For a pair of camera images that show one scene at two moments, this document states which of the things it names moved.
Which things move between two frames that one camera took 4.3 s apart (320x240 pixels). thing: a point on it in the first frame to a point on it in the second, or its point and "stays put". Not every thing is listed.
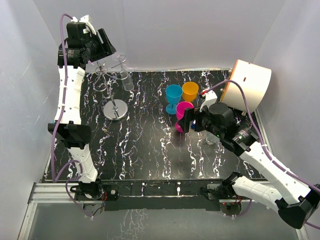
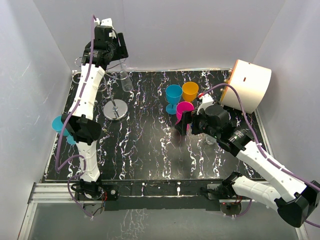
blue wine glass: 173,93 stays put
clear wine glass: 126,81 stays put
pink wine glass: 180,108 stays put
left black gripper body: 98,50 to 118,51
